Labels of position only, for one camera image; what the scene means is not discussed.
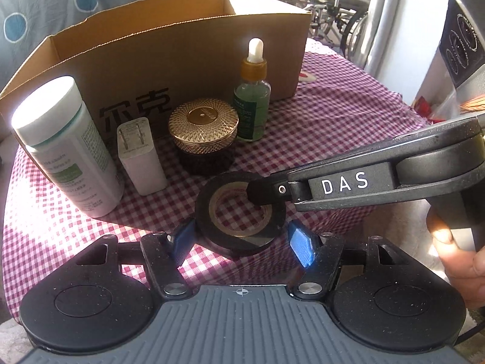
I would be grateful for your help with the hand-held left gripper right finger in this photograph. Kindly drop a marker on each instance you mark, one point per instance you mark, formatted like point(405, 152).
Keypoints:
point(303, 244)

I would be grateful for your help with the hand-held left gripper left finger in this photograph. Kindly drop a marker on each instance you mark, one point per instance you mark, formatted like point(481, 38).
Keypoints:
point(182, 240)

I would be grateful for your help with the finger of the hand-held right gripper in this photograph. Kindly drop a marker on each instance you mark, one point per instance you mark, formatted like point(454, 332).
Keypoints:
point(269, 191)

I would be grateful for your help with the black tape roll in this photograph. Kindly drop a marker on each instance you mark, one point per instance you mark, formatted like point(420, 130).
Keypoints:
point(206, 227)

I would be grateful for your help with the white charger plug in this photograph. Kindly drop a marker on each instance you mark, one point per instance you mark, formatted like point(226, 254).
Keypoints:
point(142, 163)

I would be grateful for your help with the green dropper bottle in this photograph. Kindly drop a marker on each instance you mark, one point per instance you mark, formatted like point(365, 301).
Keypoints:
point(252, 102)

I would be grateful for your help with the dark jar with gold lid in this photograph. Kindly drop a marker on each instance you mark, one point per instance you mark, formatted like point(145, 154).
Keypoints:
point(202, 129)

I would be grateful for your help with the white plastic bottle green label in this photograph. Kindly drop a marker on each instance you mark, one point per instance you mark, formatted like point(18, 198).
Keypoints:
point(72, 151)

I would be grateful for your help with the brown cardboard box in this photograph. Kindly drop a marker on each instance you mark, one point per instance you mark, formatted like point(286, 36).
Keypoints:
point(151, 57)

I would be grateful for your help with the person's right hand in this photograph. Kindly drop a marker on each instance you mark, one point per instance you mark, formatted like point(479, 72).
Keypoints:
point(466, 273)

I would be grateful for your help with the red white checked tablecloth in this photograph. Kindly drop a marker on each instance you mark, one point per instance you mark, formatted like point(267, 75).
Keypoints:
point(333, 129)

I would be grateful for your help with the clear plastic bag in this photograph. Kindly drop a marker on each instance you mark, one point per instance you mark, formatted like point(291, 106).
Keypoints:
point(439, 108)

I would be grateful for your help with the small red white wrapper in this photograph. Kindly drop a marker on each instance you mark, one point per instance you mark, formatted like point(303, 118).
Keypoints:
point(306, 76)

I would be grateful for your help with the grey appliance with dials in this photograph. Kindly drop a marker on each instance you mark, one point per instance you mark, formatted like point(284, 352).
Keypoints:
point(464, 38)

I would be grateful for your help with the black wheelchair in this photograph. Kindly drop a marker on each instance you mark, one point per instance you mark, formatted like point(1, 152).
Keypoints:
point(329, 3)

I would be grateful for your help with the blue blanket with circles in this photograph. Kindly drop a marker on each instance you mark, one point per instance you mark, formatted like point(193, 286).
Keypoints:
point(49, 0)

